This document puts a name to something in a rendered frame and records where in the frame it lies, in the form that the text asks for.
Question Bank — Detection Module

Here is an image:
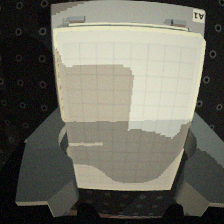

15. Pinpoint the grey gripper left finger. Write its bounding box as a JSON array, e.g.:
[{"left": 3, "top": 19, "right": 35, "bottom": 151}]
[{"left": 0, "top": 106, "right": 79, "bottom": 224}]

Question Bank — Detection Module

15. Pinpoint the black flat base plate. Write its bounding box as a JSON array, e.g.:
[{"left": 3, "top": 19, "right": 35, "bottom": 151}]
[{"left": 0, "top": 0, "right": 224, "bottom": 218}]

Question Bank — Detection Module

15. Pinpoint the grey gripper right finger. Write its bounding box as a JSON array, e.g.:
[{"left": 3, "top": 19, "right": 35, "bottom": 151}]
[{"left": 175, "top": 111, "right": 224, "bottom": 224}]

